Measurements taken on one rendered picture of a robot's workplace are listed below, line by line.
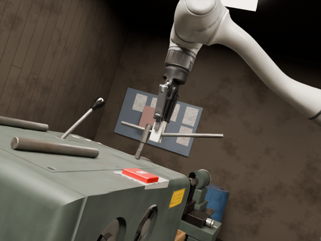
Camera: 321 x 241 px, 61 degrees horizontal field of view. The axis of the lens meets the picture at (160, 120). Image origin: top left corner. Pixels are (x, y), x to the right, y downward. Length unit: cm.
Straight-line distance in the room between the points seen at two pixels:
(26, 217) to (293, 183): 444
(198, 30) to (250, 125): 394
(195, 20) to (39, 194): 50
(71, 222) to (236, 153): 426
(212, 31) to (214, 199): 334
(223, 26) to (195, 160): 396
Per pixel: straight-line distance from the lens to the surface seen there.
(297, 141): 468
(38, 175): 42
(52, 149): 57
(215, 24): 72
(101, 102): 85
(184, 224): 159
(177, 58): 84
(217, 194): 392
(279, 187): 466
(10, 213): 43
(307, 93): 95
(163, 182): 62
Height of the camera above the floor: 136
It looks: 2 degrees up
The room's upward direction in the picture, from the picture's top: 17 degrees clockwise
